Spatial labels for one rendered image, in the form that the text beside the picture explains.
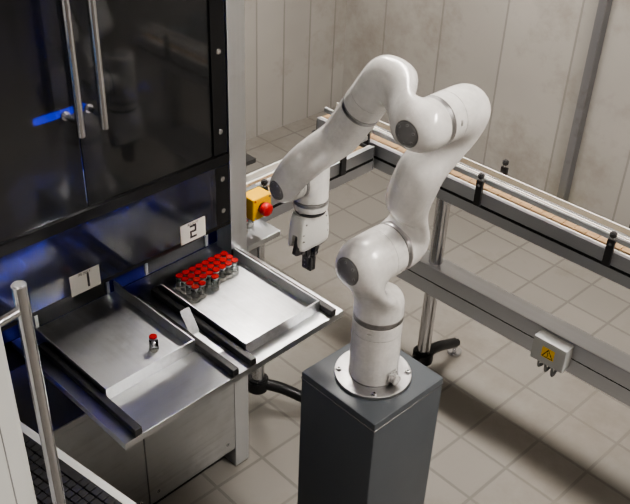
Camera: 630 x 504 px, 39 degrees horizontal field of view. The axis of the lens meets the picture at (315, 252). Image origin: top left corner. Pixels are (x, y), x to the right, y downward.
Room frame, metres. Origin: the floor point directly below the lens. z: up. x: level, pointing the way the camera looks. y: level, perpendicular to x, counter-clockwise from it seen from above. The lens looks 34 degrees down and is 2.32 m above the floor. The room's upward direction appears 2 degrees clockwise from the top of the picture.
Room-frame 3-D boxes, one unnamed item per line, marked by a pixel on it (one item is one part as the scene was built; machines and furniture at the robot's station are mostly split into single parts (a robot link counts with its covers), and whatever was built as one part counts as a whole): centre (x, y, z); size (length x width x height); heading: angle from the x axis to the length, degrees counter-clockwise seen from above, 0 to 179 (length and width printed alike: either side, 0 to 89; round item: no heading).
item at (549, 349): (2.20, -0.77, 0.50); 0.12 x 0.05 x 0.09; 47
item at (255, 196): (2.22, 0.18, 1.00); 0.08 x 0.07 x 0.07; 47
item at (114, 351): (1.71, 0.50, 0.90); 0.34 x 0.26 x 0.04; 47
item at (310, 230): (1.81, 0.01, 1.18); 0.10 x 0.07 x 0.11; 137
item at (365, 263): (1.62, -0.13, 1.16); 0.19 x 0.12 x 0.24; 135
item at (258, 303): (1.89, 0.20, 0.90); 0.34 x 0.26 x 0.04; 47
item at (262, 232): (2.26, 0.20, 0.87); 0.14 x 0.13 x 0.02; 47
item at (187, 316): (1.73, 0.27, 0.91); 0.14 x 0.03 x 0.06; 48
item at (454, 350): (2.61, -0.43, 0.07); 0.50 x 0.08 x 0.14; 137
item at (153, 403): (1.78, 0.33, 0.87); 0.70 x 0.48 x 0.02; 137
